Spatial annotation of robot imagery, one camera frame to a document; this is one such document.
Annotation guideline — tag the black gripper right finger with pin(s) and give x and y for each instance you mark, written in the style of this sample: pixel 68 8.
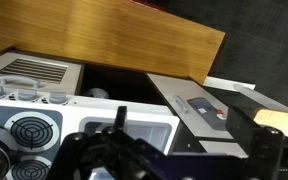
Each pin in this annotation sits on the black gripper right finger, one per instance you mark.
pixel 267 153

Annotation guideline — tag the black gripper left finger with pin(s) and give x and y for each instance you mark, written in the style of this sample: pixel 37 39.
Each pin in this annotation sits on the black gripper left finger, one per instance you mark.
pixel 74 156

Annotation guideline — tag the grey sink basin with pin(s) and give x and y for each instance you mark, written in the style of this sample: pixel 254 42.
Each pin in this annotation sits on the grey sink basin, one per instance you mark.
pixel 144 130

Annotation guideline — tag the white vented oven door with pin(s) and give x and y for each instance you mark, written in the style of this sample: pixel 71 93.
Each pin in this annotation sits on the white vented oven door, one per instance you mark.
pixel 70 73

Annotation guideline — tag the fridge door with dispenser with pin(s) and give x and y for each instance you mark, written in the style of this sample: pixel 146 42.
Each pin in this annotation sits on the fridge door with dispenser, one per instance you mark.
pixel 170 86

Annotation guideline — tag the light wood desk white legs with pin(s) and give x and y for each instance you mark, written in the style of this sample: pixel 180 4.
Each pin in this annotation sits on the light wood desk white legs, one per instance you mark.
pixel 277 120

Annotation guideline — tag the white toy kitchen unit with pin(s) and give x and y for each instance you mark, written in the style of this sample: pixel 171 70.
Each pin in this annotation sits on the white toy kitchen unit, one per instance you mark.
pixel 84 108

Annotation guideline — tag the grey toy kettle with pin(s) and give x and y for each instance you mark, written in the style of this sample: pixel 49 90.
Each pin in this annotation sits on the grey toy kettle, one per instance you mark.
pixel 97 93

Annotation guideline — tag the grey water dispenser panel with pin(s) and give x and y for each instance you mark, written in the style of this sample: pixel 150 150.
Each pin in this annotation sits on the grey water dispenser panel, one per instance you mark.
pixel 204 108

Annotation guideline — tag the wooden base board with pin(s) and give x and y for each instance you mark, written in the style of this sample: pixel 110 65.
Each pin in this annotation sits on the wooden base board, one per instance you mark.
pixel 100 33

